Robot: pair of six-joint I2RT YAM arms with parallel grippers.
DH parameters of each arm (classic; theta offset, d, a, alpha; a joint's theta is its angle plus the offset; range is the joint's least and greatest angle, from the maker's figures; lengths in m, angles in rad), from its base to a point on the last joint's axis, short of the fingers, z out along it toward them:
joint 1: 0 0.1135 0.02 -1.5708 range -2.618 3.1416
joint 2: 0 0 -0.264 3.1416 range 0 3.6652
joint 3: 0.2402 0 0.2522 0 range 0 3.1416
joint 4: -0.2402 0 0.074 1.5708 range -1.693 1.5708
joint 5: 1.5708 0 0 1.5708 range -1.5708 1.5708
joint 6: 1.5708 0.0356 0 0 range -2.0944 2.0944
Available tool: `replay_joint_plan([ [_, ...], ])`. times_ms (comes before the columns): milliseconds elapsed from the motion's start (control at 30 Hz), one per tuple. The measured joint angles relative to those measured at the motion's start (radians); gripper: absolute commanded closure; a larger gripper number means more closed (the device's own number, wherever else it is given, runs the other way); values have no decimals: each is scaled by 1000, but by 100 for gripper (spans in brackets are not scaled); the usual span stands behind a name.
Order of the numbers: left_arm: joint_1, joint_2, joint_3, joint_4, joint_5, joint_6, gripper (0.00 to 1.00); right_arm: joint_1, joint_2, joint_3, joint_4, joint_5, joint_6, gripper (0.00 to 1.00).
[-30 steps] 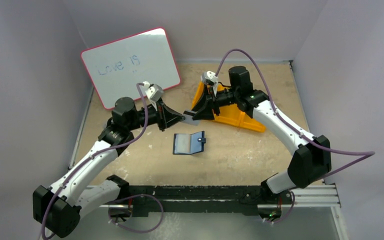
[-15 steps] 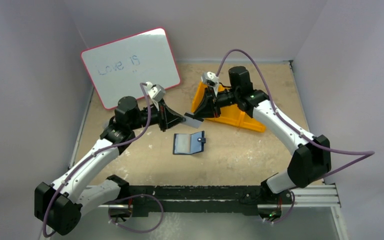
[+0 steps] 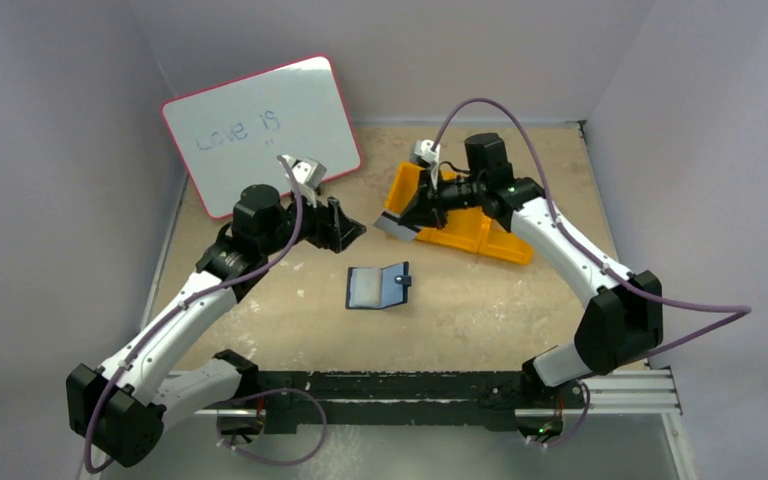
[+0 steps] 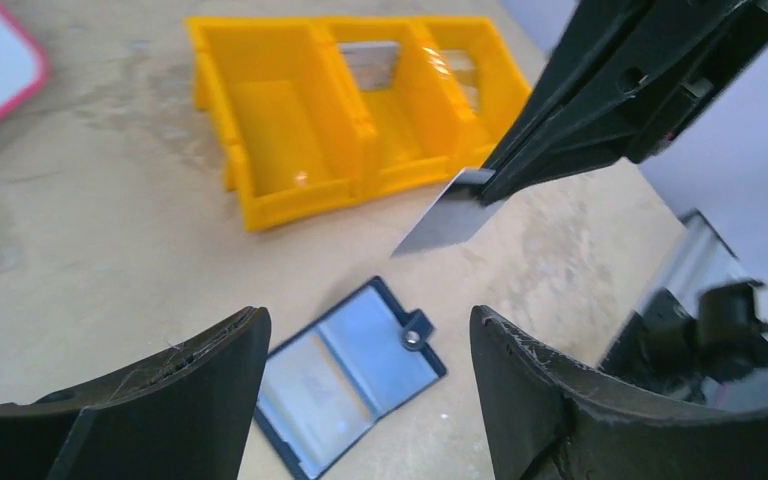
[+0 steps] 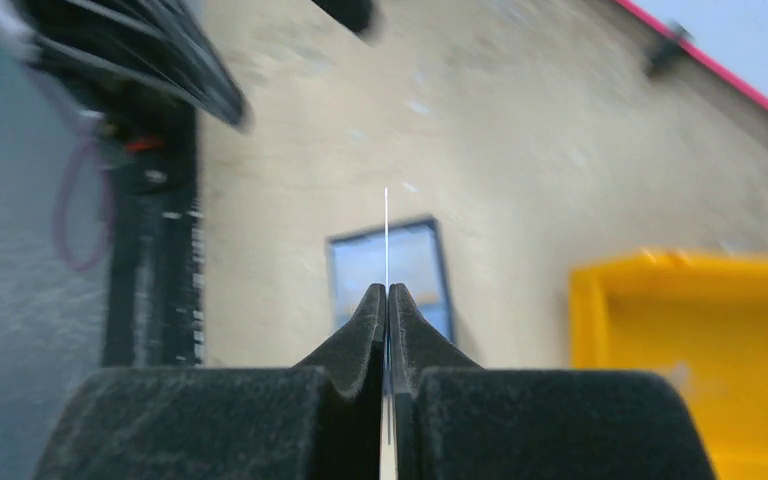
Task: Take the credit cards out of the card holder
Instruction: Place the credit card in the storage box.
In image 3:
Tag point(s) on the yellow plastic bin tray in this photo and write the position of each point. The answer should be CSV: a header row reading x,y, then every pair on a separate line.
x,y
466,230

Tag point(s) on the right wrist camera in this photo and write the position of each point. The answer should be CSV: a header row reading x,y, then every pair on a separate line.
x,y
424,154

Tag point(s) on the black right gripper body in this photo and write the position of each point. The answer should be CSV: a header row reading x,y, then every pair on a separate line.
x,y
429,205

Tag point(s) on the pink framed whiteboard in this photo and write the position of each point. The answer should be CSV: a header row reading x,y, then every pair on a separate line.
x,y
230,135

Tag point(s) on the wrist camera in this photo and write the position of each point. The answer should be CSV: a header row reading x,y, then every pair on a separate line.
x,y
309,174
424,154

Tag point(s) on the blue leather card holder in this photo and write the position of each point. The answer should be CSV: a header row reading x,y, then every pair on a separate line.
x,y
371,288

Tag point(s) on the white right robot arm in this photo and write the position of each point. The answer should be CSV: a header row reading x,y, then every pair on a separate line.
x,y
620,321

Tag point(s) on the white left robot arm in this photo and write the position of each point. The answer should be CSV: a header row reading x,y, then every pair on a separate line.
x,y
122,406

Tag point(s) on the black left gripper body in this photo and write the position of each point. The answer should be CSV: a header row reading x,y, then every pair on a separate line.
x,y
325,223

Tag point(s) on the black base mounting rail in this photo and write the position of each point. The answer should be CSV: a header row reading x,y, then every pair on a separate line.
x,y
497,401

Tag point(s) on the silver credit card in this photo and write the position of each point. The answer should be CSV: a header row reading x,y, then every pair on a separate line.
x,y
388,223

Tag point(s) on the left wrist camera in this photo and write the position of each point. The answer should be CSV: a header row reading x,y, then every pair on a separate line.
x,y
309,174

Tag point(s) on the aluminium frame rail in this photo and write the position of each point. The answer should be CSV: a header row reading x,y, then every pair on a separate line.
x,y
634,392

